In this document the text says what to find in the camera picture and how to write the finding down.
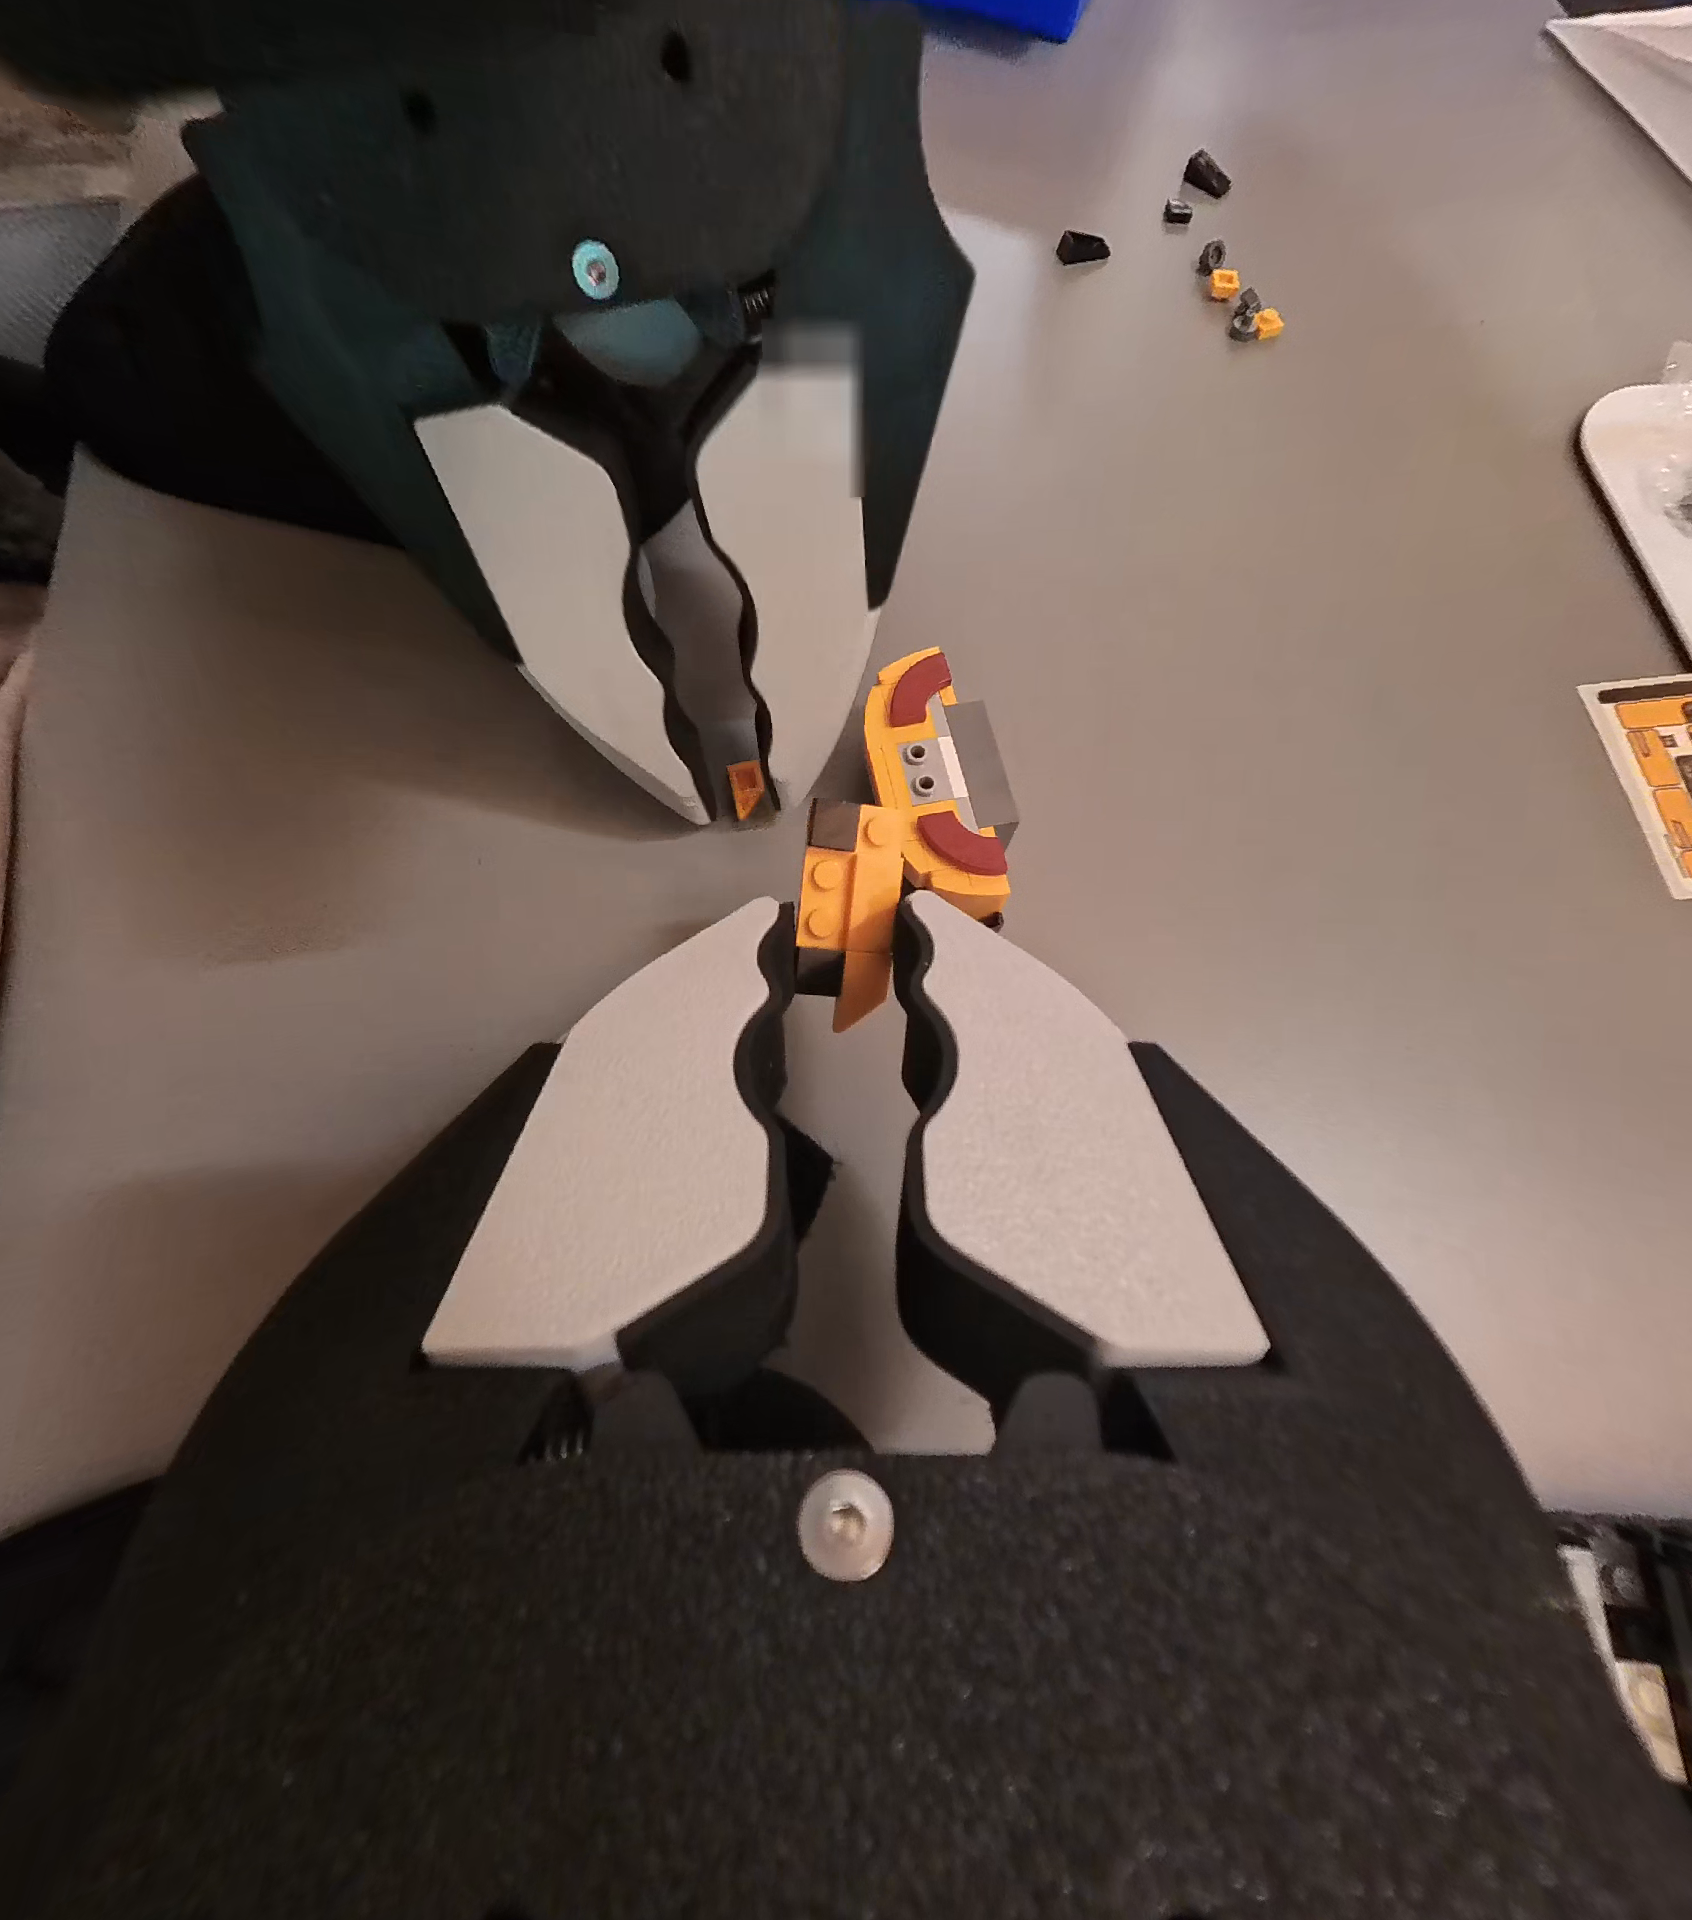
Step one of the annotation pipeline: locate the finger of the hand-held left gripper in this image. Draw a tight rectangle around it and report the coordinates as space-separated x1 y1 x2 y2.
697 366 891 819
414 402 716 826

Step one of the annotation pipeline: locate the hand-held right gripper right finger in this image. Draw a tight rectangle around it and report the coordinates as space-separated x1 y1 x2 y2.
894 891 1272 1450

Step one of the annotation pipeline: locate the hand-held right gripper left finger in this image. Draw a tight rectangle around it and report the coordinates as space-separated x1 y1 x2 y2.
424 896 836 1450

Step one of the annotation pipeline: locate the orange lego wheel arch assembly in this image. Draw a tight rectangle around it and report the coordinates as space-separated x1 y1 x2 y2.
865 648 1020 925

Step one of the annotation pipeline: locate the orange lego plate stack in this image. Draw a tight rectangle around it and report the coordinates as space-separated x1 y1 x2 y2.
795 802 928 1033

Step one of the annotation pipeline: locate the blue plastic bin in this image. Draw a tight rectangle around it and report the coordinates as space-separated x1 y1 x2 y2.
922 0 1089 45

